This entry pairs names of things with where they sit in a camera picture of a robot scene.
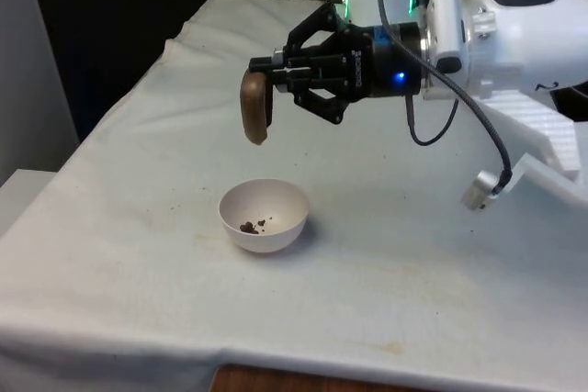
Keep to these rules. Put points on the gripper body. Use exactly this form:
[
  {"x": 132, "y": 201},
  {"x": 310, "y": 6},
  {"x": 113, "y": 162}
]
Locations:
[{"x": 367, "y": 66}]

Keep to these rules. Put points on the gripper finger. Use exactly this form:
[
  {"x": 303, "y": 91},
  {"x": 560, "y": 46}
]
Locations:
[
  {"x": 321, "y": 103},
  {"x": 303, "y": 34}
]

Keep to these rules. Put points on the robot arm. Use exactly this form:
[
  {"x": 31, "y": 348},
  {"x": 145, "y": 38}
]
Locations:
[{"x": 505, "y": 34}]

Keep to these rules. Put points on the white bowl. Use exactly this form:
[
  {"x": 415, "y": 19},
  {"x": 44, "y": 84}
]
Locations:
[{"x": 275, "y": 201}]

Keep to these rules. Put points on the coffee beans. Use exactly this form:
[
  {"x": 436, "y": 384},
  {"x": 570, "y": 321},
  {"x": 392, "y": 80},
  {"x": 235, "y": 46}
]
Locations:
[{"x": 248, "y": 227}]

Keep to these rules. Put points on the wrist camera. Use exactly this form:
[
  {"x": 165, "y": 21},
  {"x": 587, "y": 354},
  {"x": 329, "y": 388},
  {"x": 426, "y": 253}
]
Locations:
[{"x": 478, "y": 190}]

